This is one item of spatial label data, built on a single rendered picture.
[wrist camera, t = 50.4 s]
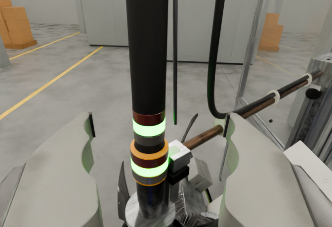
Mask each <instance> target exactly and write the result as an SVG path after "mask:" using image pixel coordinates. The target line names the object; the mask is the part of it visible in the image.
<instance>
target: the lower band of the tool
mask: <svg viewBox="0 0 332 227"><path fill-rule="evenodd" d="M130 149H131V152H132V153H133V155H134V156H136V157H138V158H140V159H144V160H154V159H158V158H160V157H162V156H164V155H165V154H166V152H167V151H168V141H167V140H166V139H165V146H164V148H163V149H162V150H161V151H159V152H157V153H154V154H144V153H141V152H139V151H137V150H136V149H135V147H134V140H133V141H132V142H131V145H130ZM133 163H134V162H133ZM134 164H135V163H134ZM162 165H163V164H162ZM137 166H138V165H137ZM160 166H161V165H160ZM160 166H158V167H160ZM139 167H140V166H139ZM140 168H143V167H140ZM154 168H157V167H154ZM154 168H151V169H154ZM144 169H146V168H144ZM147 169H150V168H147ZM162 173H163V172H162ZM162 173H161V174H162ZM138 175H139V174H138ZM140 176H141V175H140ZM157 176H158V175H157ZM142 177H145V176H142ZM153 177H156V176H153ZM147 178H151V177H147ZM134 179H135V178H134ZM164 179H165V178H164ZM164 179H163V180H164ZM163 180H162V181H163ZM135 181H136V182H138V181H137V180H135ZM162 181H161V182H162ZM161 182H159V183H161ZM138 183H139V182H138ZM159 183H157V184H159ZM139 184H141V185H145V186H153V185H157V184H151V185H147V184H142V183H139Z"/></svg>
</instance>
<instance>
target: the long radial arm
mask: <svg viewBox="0 0 332 227"><path fill-rule="evenodd" d="M191 212H192V213H197V214H201V213H202V212H207V209H206V205H205V201H204V197H203V193H202V192H199V191H198V190H196V189H195V187H193V186H192V185H191V184H190V182H189V181H188V177H185V178H184V179H182V180H181V181H179V191H178V201H176V202H175V218H177V219H178V216H180V217H181V215H184V214H186V215H188V214H189V215H190V216H191Z"/></svg>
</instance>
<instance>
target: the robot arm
mask: <svg viewBox="0 0 332 227"><path fill-rule="evenodd" d="M93 137H96V136H95V129H94V122H93V115H92V112H82V113H81V114H79V115H78V116H77V117H75V118H74V119H73V120H71V121H70V122H69V123H67V124H66V125H65V126H64V127H62V128H61V129H60V130H58V131H57V132H56V133H54V134H53V135H52V136H51V137H50V138H48V139H47V140H46V141H45V142H44V143H43V144H42V145H41V146H40V147H39V148H38V149H37V150H36V151H35V152H34V153H33V154H32V155H31V156H30V157H29V159H28V160H27V161H26V162H25V163H24V165H23V166H20V167H14V168H13V169H12V170H11V171H10V173H9V174H8V175H7V176H6V177H5V178H4V180H3V181H2V182H1V183H0V227H104V225H103V217H102V209H101V204H100V199H99V194H98V189H97V184H96V180H95V179H94V178H93V177H92V176H91V175H90V174H89V172H90V170H91V168H92V166H93V165H94V159H93V154H92V149H91V144H90V143H91V141H92V140H93ZM223 137H225V138H226V140H227V142H228V144H229V147H228V152H227V156H226V160H225V163H226V165H227V167H228V168H229V170H230V173H231V175H230V176H229V177H228V178H227V180H226V184H225V188H224V192H223V196H222V200H221V204H220V209H219V221H218V227H332V202H331V201H330V199H329V198H328V197H327V196H326V195H325V194H324V193H323V191H322V190H321V189H320V188H319V187H318V186H317V184H316V183H315V182H314V181H313V180H312V179H311V177H310V176H309V175H308V174H307V173H306V171H305V170H304V169H303V168H302V167H301V166H300V165H294V164H292V163H291V162H290V160H289V159H288V158H287V157H286V156H285V154H284V153H283V152H282V151H281V150H280V149H279V148H278V147H277V146H276V145H275V144H274V143H273V142H272V141H271V140H270V139H269V138H268V137H266V136H265V135H264V134H263V133H261V132H260V131H259V130H258V129H256V128H255V127H254V126H253V125H251V124H250V123H249V122H247V121H246V120H245V119H244V118H242V117H241V116H240V115H238V114H237V113H233V112H230V113H226V116H225V122H224V132H223Z"/></svg>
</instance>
